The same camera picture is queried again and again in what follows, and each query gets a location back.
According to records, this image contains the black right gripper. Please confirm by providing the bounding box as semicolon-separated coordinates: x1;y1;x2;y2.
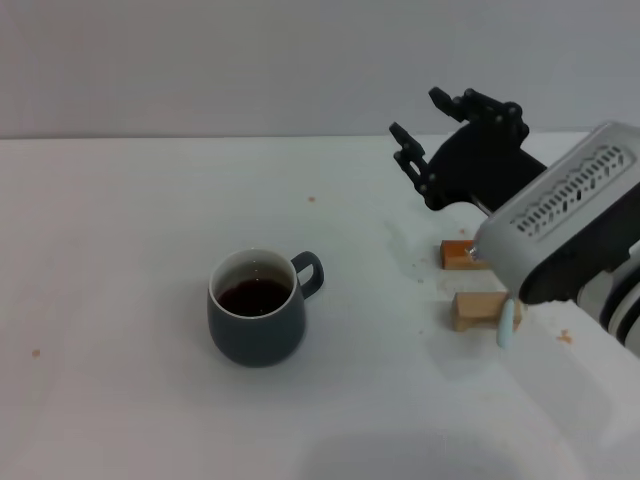
388;87;549;214

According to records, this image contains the metal spoon light blue handle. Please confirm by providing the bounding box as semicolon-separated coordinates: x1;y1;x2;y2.
496;298;516;349

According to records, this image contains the dark grey ceramic coffee cup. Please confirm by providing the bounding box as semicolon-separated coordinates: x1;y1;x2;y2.
206;248;326;369

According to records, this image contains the stained orange wooden block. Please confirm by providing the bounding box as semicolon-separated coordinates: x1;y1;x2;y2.
439;239;495;272

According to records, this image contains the light wooden notched block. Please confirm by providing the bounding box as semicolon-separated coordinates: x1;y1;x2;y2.
451;291;525;332

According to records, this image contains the grey vented wrist camera box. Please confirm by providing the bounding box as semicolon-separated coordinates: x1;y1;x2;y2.
472;119;640;307

